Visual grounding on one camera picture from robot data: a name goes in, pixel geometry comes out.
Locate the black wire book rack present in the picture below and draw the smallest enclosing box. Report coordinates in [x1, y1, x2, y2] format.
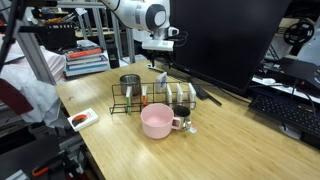
[109, 81, 198, 116]

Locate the black clamp orange handle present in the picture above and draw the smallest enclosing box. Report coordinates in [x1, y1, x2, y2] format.
[31, 165, 52, 178]

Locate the black green can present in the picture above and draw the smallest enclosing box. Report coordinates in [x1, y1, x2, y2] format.
[107, 41, 120, 70]

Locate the grey thick book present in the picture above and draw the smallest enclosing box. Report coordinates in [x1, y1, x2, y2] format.
[66, 54, 108, 67]

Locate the white birds board book orange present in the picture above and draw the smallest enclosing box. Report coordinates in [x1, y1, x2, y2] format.
[140, 85, 149, 107]

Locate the white transport board book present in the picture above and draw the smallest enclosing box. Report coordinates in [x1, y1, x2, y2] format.
[187, 82, 197, 110]

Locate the black spool wheel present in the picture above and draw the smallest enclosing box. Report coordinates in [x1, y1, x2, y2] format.
[283, 19, 315, 46]

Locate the metal cup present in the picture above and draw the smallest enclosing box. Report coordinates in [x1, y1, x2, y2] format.
[119, 73, 142, 97]

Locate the white cloth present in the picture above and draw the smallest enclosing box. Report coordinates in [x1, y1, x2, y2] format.
[0, 39, 68, 128]

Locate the black crate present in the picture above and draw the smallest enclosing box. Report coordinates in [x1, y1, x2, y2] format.
[43, 22, 78, 51]

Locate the blue white thick book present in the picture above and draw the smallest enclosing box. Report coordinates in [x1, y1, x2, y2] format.
[64, 61, 110, 78]

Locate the white board book blue whale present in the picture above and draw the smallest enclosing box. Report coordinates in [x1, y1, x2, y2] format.
[154, 71, 168, 94]

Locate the grey metal frame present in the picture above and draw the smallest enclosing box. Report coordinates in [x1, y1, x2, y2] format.
[0, 0, 136, 86]

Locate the black keyboard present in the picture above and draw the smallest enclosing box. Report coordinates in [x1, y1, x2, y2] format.
[248, 94, 320, 138]

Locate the pink mug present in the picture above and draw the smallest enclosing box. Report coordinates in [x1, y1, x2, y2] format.
[140, 102, 182, 140]

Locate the white colors board book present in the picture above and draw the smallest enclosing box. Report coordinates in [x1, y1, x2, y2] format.
[124, 85, 133, 115]

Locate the white board book orange-green print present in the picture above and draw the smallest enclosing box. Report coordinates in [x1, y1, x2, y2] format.
[165, 83, 174, 105]

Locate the black robot wrist cable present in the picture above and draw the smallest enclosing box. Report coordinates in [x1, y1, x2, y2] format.
[172, 30, 189, 48]

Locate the large black monitor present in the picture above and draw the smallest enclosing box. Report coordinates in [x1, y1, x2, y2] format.
[168, 0, 291, 98]

